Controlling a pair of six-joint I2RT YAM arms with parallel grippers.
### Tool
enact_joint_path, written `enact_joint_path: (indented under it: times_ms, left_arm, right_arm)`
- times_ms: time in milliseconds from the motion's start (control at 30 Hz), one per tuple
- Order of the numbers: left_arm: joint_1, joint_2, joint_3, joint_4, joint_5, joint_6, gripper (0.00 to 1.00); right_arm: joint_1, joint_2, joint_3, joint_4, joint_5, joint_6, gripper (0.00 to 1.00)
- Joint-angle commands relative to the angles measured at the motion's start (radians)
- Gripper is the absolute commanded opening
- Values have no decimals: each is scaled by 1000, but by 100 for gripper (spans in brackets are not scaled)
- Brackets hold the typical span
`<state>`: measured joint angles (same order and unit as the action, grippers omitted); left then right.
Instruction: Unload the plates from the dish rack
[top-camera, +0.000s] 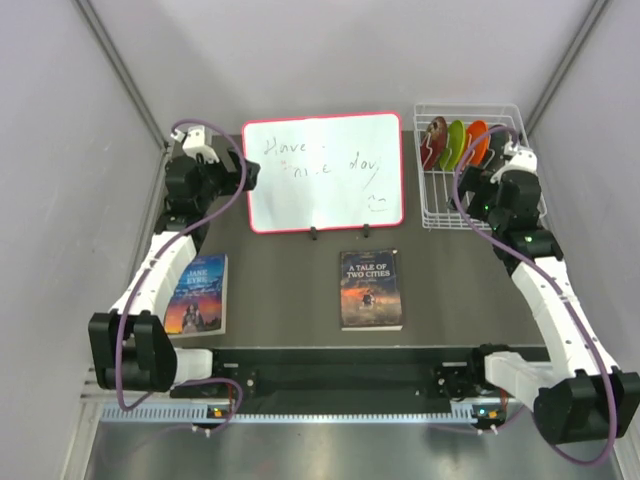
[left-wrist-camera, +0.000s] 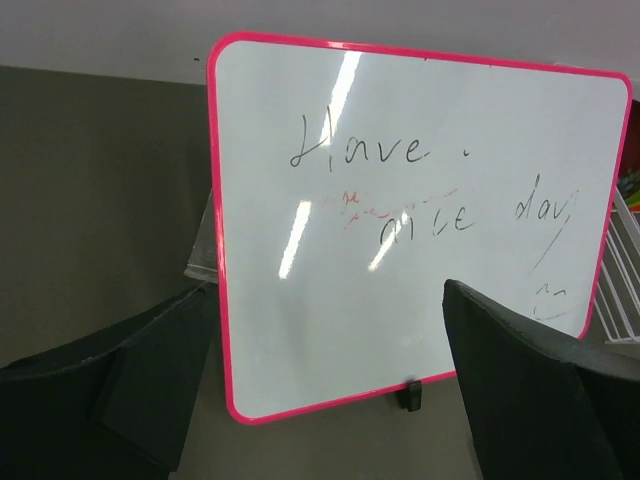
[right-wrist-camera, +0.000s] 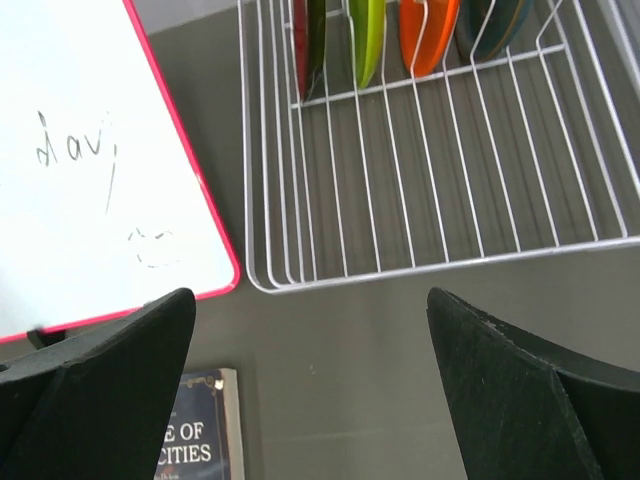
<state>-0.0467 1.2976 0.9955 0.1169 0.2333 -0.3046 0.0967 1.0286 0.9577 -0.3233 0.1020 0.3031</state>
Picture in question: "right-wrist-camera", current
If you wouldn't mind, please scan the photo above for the pink framed whiteboard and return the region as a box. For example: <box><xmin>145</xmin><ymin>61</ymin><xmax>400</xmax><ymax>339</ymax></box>
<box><xmin>1</xmin><ymin>1</ymin><xmax>240</xmax><ymax>342</ymax></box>

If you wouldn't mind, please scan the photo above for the orange plate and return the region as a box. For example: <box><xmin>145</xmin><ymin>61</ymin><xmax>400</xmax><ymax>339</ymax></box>
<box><xmin>399</xmin><ymin>0</ymin><xmax>460</xmax><ymax>78</ymax></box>

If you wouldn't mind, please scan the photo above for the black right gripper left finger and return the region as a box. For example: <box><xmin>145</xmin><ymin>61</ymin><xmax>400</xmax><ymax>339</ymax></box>
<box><xmin>1</xmin><ymin>288</ymin><xmax>196</xmax><ymax>479</ymax></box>

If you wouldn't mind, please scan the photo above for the Tale of Two Cities book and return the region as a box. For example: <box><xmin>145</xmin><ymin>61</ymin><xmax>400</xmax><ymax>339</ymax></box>
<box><xmin>154</xmin><ymin>368</ymin><xmax>245</xmax><ymax>480</ymax></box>

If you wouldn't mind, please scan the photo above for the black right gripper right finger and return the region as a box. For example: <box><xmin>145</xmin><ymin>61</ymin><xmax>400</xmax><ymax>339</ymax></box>
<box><xmin>426</xmin><ymin>288</ymin><xmax>639</xmax><ymax>479</ymax></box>

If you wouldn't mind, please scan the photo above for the red floral plate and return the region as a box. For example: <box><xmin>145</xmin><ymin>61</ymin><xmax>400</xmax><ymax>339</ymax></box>
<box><xmin>292</xmin><ymin>0</ymin><xmax>326</xmax><ymax>101</ymax></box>

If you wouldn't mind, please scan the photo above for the lime green plate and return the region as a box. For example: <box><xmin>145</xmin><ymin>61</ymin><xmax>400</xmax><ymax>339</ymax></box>
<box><xmin>349</xmin><ymin>0</ymin><xmax>386</xmax><ymax>89</ymax></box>

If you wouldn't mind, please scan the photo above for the black whiteboard stand foot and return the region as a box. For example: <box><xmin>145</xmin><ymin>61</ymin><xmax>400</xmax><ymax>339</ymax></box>
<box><xmin>27</xmin><ymin>329</ymin><xmax>66</xmax><ymax>350</ymax></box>

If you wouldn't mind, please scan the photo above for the white wire dish rack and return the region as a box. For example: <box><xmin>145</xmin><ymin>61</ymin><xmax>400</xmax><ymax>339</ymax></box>
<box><xmin>237</xmin><ymin>1</ymin><xmax>639</xmax><ymax>294</ymax></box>

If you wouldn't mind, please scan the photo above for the dark teal ceramic plate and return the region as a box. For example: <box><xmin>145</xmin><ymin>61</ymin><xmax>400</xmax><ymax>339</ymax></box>
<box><xmin>455</xmin><ymin>0</ymin><xmax>533</xmax><ymax>63</ymax></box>

